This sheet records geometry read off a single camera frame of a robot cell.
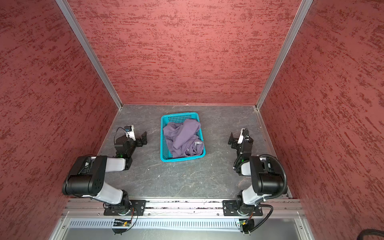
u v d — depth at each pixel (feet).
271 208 2.19
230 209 2.42
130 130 2.64
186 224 2.54
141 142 2.80
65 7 2.33
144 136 2.84
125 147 2.34
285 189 1.40
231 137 2.79
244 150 2.24
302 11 2.38
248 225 2.35
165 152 3.10
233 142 2.73
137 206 2.44
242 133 2.61
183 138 2.87
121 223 2.35
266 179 1.49
